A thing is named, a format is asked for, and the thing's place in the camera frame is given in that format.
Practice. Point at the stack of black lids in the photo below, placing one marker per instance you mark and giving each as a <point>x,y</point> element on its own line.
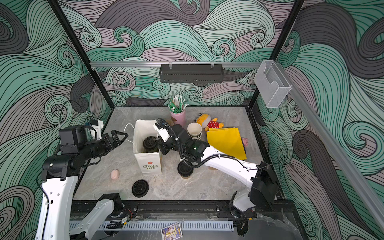
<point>140,188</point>

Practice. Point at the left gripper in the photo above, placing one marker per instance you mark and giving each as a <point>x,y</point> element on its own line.
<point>115,139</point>

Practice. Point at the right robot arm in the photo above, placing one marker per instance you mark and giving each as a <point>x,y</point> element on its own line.
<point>260,179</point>

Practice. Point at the white paper bag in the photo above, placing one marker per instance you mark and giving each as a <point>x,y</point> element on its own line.
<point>149,163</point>

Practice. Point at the black wall shelf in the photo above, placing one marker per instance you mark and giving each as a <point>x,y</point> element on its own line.
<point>195,73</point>

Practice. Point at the clear acrylic wall holder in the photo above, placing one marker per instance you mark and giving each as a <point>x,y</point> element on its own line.
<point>272,83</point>

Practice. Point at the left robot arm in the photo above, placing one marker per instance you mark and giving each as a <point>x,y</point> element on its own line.
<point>60,174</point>

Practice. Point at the black cup lid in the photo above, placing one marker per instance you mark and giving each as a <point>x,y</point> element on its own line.
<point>184,170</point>
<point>151,145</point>

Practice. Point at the stack of paper cups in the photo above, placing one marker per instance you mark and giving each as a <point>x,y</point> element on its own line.
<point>195,131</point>

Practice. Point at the wrapped straws bundle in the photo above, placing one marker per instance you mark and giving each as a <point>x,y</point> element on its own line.
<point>177,104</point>

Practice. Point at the pink small object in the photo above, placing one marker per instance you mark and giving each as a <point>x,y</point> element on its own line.
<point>115,174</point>

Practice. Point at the yellow plush toy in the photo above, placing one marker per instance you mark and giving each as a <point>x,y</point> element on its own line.
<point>208,123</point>

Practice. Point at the yellow napkin stack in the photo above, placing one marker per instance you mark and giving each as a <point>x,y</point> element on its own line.
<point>227,141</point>

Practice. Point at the colourful card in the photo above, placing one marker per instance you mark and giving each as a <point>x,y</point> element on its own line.
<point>172,232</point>

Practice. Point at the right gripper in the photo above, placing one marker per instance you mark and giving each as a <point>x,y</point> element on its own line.
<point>165,144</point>

